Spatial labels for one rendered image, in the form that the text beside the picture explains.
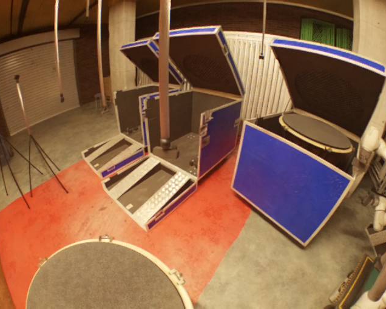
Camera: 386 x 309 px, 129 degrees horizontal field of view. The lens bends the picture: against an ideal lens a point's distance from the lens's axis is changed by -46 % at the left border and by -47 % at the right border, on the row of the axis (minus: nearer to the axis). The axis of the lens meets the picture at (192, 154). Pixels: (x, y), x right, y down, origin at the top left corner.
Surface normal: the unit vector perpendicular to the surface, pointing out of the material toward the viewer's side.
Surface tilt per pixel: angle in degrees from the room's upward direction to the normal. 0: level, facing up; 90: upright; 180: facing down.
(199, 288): 0
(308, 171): 90
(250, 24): 90
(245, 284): 0
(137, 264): 0
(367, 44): 90
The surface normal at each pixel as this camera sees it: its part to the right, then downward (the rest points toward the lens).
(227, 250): 0.04, -0.85
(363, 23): -0.55, 0.43
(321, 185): -0.81, 0.28
